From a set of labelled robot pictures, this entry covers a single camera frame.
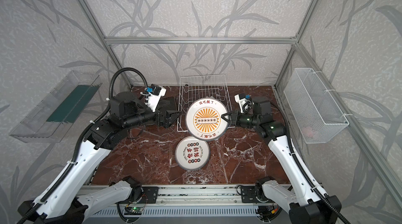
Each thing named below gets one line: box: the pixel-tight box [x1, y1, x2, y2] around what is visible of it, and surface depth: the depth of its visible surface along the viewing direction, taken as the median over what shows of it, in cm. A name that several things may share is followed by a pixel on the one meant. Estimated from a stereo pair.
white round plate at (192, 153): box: [174, 135, 211, 171], surface depth 88 cm
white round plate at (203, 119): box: [185, 97, 229, 142], surface depth 71 cm
